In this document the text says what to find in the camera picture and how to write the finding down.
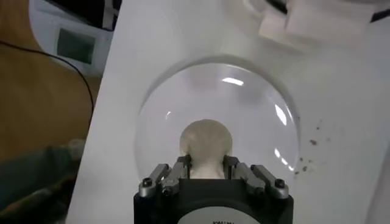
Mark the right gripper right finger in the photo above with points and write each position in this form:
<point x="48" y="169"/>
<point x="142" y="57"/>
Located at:
<point x="253" y="179"/>

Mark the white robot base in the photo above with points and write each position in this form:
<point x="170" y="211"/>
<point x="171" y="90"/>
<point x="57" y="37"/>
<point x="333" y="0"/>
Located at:
<point x="45" y="27"/>

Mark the white round plate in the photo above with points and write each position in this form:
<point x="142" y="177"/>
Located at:
<point x="231" y="100"/>

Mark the white steamed baozi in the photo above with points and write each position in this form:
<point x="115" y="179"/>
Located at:
<point x="205" y="143"/>

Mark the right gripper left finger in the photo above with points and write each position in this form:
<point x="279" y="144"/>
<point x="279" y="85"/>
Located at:
<point x="170" y="176"/>

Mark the dark crumbs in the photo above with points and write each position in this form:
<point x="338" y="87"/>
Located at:
<point x="313" y="142"/>

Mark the white electric cooker pot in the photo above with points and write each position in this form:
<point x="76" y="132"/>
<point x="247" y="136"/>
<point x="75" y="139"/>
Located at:
<point x="320" y="21"/>

